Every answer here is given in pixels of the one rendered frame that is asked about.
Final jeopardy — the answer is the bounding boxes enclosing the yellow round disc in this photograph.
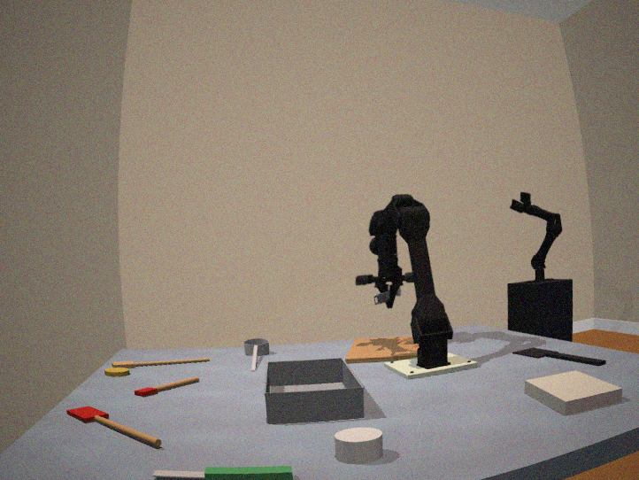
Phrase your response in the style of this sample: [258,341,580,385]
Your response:
[104,368,130,377]

